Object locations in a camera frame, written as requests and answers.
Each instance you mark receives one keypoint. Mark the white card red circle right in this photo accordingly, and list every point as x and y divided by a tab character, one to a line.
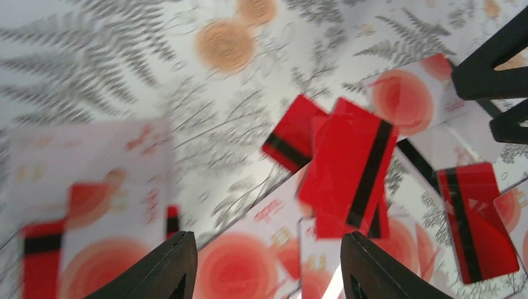
416	96

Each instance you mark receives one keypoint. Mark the red card lower right pile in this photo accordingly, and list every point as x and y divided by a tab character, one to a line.
482	244

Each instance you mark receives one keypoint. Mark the white card red circle top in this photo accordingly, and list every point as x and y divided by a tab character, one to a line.
91	201

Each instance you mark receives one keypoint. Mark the white card red circle bottom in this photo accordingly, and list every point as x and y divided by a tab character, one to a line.
258	256

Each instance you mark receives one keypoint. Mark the red card black stripe pile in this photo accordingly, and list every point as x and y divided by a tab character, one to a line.
345	180

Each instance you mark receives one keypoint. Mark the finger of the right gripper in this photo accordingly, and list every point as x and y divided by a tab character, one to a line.
476	77
506	127

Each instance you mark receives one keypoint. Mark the white card red circle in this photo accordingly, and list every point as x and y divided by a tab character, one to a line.
258	256
91	201
416	96

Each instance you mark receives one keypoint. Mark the red card centre pile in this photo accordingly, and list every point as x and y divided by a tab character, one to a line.
289	143

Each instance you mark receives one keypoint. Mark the floral patterned table mat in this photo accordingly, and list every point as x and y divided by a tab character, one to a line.
58	58

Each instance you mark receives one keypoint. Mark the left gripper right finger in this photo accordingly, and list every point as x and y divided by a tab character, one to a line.
370	272

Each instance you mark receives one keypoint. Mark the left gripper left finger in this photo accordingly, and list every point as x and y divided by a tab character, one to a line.
169	271

